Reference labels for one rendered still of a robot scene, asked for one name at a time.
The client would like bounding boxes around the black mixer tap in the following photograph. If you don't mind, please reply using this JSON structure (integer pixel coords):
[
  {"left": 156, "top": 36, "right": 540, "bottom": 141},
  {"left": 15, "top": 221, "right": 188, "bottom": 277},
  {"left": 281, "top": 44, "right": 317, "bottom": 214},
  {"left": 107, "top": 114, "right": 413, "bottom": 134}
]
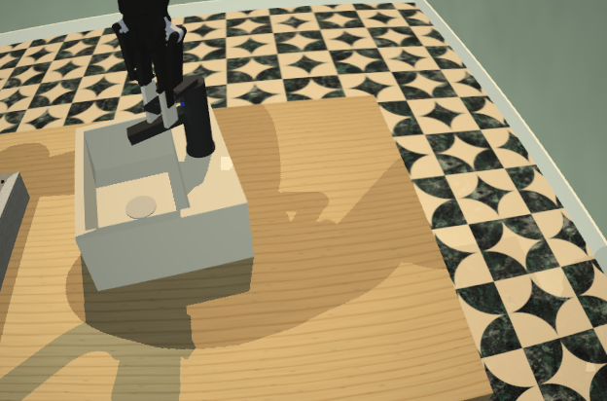
[{"left": 126, "top": 75, "right": 216, "bottom": 158}]

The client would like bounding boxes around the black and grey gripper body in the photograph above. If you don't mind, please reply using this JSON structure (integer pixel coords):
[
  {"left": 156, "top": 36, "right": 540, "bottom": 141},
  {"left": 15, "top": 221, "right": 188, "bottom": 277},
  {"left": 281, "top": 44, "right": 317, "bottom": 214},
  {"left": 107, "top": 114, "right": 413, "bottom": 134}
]
[{"left": 118, "top": 0, "right": 171, "bottom": 44}]

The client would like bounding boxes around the white square sink basin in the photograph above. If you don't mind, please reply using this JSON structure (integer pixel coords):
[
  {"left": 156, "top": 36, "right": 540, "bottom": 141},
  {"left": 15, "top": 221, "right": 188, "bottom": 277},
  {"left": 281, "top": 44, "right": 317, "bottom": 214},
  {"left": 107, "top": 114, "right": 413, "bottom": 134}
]
[{"left": 75, "top": 98, "right": 254, "bottom": 291}]

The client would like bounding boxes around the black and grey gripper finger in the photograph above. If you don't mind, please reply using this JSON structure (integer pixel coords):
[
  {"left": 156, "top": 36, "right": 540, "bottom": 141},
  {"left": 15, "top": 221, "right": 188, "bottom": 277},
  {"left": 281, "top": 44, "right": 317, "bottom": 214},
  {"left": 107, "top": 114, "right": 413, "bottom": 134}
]
[
  {"left": 112, "top": 19, "right": 161, "bottom": 123},
  {"left": 141, "top": 17, "right": 187, "bottom": 128}
]

